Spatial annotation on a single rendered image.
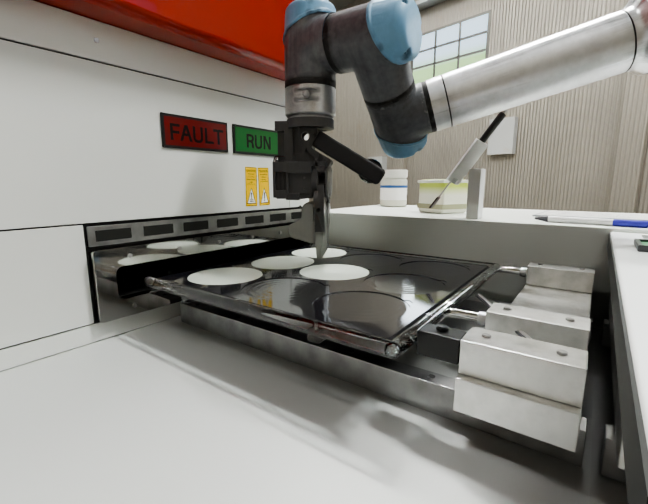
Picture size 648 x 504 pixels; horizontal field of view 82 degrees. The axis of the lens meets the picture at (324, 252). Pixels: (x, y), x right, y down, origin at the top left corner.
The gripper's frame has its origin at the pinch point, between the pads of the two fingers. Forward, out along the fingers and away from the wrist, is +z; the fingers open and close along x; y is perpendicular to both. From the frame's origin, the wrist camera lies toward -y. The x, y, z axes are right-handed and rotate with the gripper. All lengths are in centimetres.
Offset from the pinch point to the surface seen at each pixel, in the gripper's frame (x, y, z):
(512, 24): -652, -234, -270
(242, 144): -7.2, 15.2, -17.3
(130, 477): 36.7, 9.3, 9.8
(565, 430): 34.3, -20.1, 5.1
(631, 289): 33.3, -23.4, -4.3
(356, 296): 17.0, -5.8, 1.9
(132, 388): 25.7, 16.5, 9.8
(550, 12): -614, -276, -270
